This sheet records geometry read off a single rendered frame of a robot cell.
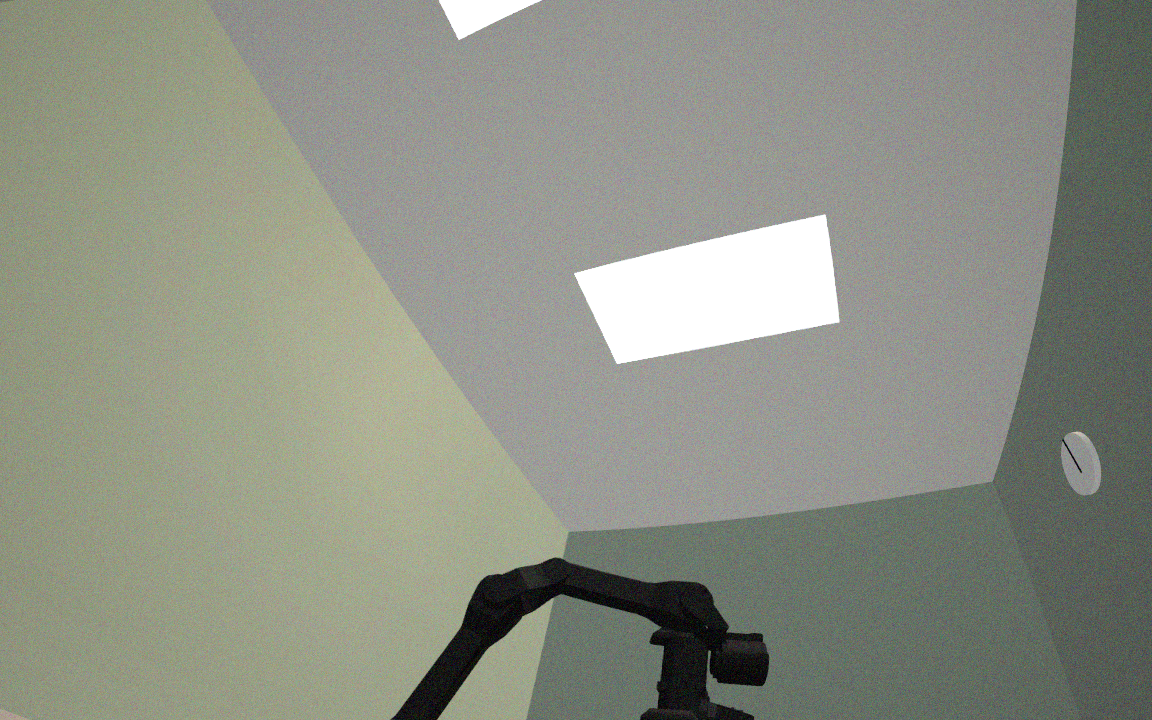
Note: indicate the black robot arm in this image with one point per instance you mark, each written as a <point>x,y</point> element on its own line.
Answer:
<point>682,609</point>

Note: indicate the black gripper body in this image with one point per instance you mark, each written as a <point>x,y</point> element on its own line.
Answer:
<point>679,698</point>

